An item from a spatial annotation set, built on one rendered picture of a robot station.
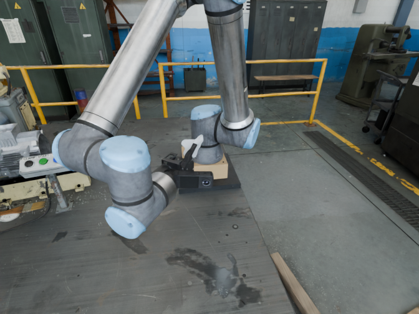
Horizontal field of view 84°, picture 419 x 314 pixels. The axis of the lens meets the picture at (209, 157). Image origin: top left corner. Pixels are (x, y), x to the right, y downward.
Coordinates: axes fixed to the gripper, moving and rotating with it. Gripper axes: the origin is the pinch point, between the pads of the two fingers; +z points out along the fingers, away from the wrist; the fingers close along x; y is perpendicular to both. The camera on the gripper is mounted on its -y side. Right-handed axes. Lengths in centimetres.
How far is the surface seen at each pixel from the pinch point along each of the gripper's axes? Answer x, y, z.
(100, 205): 39, 51, -6
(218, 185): 33.4, 4.5, 28.5
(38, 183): 33, 83, -12
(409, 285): 111, -119, 84
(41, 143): 18, 92, -1
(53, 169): 16, 61, -15
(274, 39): -13, 86, 533
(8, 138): 9, 88, -14
